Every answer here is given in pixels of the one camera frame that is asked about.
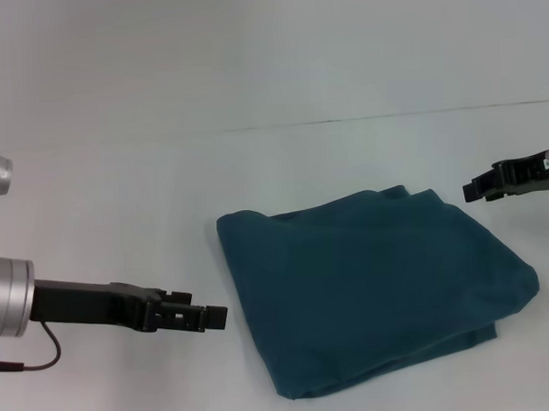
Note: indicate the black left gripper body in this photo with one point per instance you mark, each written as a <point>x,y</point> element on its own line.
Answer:
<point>93,306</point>

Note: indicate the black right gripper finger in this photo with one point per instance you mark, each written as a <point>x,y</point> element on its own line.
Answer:
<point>486,187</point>

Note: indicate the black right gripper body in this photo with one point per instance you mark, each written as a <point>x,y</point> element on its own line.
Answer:
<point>539,173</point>

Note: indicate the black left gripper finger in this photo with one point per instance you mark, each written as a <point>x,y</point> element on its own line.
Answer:
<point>176,297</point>
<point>192,317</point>

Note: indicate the teal blue shirt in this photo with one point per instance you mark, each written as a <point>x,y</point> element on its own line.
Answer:
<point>372,288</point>

